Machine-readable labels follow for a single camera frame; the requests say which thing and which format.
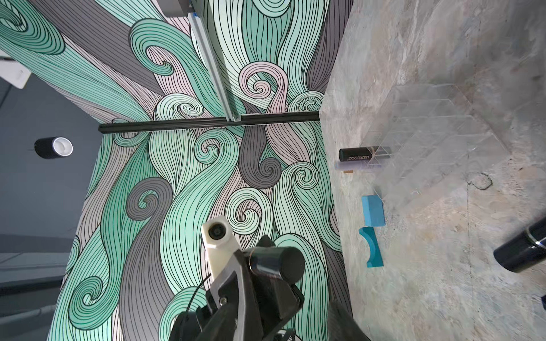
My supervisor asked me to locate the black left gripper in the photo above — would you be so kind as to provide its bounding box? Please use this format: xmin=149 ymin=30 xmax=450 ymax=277
xmin=169 ymin=236 xmax=304 ymax=340

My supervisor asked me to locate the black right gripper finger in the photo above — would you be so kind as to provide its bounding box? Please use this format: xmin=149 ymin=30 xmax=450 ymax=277
xmin=327 ymin=301 xmax=371 ymax=341

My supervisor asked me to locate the black lipstick gold base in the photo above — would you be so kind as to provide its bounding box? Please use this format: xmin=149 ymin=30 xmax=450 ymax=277
xmin=247 ymin=247 xmax=306 ymax=285

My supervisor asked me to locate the black lipstick gold band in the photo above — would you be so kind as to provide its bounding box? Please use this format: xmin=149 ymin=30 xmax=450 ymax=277
xmin=338 ymin=146 xmax=392 ymax=162

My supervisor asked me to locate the black lipstick silver band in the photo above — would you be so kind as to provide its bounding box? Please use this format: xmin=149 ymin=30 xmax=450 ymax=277
xmin=493 ymin=218 xmax=545 ymax=273

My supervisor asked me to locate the purple lip balm tube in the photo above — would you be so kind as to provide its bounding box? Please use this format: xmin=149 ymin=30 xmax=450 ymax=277
xmin=334 ymin=161 xmax=382 ymax=172

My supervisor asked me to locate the clear acrylic lipstick organizer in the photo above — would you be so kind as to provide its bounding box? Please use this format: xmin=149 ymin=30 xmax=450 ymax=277
xmin=362 ymin=84 xmax=508 ymax=213

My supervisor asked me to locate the teal arch block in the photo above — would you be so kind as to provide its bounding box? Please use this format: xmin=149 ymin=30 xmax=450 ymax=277
xmin=359 ymin=227 xmax=384 ymax=268

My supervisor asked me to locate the blue rectangular block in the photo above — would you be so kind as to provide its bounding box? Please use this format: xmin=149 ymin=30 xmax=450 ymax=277
xmin=361 ymin=195 xmax=385 ymax=227

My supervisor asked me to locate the black ceiling spotlight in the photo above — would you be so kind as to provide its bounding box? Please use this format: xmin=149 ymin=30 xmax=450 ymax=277
xmin=34 ymin=136 xmax=74 ymax=159

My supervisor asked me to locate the black corner frame post left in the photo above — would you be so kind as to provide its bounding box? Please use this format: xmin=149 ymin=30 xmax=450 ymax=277
xmin=98 ymin=112 xmax=320 ymax=134

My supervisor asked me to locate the aluminium rail back wall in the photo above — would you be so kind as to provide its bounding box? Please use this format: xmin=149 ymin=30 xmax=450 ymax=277
xmin=188 ymin=12 xmax=240 ymax=122

